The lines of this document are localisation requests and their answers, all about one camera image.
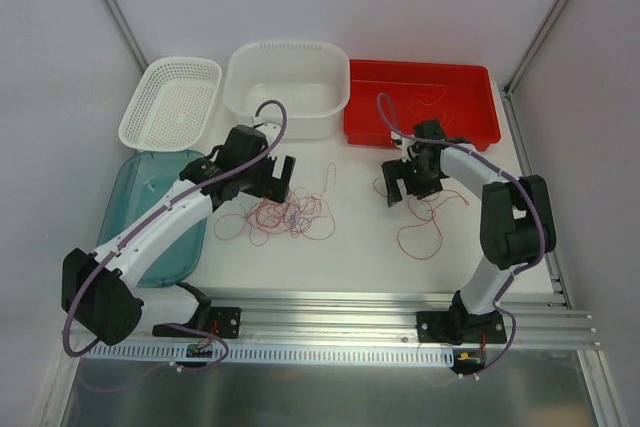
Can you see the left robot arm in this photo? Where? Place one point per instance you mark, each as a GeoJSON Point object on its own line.
{"type": "Point", "coordinates": [100, 289]}

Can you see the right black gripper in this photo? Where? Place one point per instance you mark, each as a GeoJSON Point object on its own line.
{"type": "Point", "coordinates": [406, 181]}

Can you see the teal translucent plastic bin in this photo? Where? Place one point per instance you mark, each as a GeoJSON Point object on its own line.
{"type": "Point", "coordinates": [167, 250]}

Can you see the white plastic tub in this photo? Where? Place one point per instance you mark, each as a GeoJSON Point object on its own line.
{"type": "Point", "coordinates": [311, 79]}

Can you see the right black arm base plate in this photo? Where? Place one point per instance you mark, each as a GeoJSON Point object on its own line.
{"type": "Point", "coordinates": [440, 326]}

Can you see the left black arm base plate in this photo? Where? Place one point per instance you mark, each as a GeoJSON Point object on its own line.
{"type": "Point", "coordinates": [224, 322]}

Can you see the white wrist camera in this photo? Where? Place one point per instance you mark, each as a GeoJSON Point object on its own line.
{"type": "Point", "coordinates": [409, 148]}
{"type": "Point", "coordinates": [270, 130]}

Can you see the aluminium mounting rail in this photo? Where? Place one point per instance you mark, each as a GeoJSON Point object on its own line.
{"type": "Point", "coordinates": [544, 321]}

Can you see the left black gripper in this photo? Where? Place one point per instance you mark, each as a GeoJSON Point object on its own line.
{"type": "Point", "coordinates": [267, 177]}

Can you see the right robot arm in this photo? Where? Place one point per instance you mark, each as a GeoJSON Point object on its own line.
{"type": "Point", "coordinates": [516, 228]}

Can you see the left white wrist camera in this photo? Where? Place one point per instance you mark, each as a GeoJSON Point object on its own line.
{"type": "Point", "coordinates": [270, 130]}

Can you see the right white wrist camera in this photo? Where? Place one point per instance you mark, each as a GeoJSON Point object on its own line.
{"type": "Point", "coordinates": [409, 148]}

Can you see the white slotted cable duct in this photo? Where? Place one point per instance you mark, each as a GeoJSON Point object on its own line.
{"type": "Point", "coordinates": [277, 354]}

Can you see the white perforated plastic basket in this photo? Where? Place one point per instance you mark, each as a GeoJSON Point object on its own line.
{"type": "Point", "coordinates": [171, 105]}

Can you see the red plastic tray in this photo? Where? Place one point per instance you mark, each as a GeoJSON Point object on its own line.
{"type": "Point", "coordinates": [460, 97]}

